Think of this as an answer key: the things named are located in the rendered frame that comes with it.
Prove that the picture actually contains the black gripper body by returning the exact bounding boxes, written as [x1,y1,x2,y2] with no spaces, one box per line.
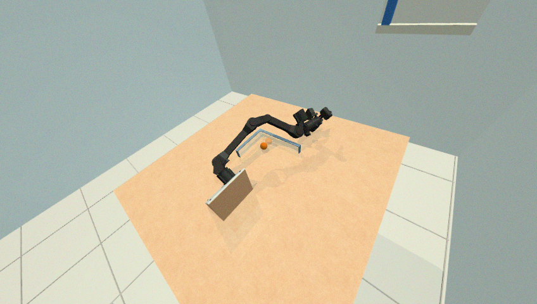
[309,107,332,132]

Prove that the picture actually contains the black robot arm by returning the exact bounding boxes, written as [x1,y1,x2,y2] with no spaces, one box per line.
[212,108,318,185]

